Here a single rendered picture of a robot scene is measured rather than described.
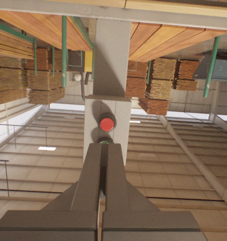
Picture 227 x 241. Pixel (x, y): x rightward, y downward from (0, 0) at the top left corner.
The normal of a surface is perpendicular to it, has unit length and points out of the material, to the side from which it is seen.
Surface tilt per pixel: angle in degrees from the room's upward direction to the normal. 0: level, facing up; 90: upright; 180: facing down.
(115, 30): 90
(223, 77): 90
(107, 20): 90
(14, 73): 90
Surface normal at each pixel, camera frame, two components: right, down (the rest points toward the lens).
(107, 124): 0.02, 0.25
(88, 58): 0.24, 0.27
